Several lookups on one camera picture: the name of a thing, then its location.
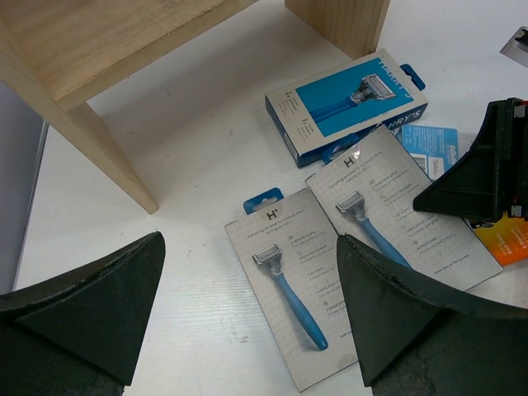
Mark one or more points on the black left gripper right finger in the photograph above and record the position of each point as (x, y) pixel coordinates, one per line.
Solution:
(417, 336)

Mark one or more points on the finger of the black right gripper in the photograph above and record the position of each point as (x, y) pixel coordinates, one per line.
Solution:
(490, 180)

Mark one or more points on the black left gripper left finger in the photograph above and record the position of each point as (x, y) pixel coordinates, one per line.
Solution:
(81, 333)

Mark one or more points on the grey harry's razor box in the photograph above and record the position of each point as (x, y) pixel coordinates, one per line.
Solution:
(288, 251)
(368, 192)

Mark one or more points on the wooden two-tier shelf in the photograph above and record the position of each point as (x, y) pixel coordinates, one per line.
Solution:
(57, 55)

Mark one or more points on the orange Gillette Fusion box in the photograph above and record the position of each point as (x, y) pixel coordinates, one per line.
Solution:
(506, 240)

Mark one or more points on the blue Harry's razor box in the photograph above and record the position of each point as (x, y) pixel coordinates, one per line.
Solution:
(344, 104)

